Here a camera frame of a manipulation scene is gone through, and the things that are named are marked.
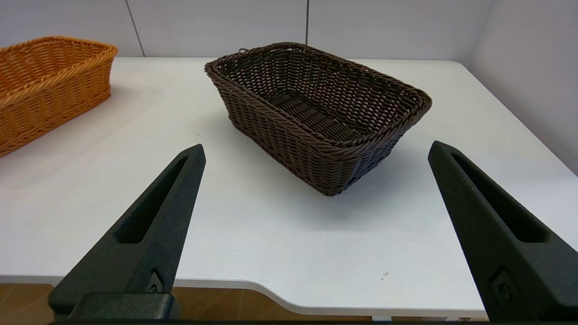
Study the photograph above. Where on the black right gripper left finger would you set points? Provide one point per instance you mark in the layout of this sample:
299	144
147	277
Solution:
149	243

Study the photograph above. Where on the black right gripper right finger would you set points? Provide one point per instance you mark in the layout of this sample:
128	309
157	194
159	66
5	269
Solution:
505	253

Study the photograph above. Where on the dark brown wicker basket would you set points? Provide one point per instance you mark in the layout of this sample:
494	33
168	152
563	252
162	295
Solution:
289	140

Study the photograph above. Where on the orange wicker basket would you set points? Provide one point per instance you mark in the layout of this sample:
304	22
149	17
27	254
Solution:
40	95

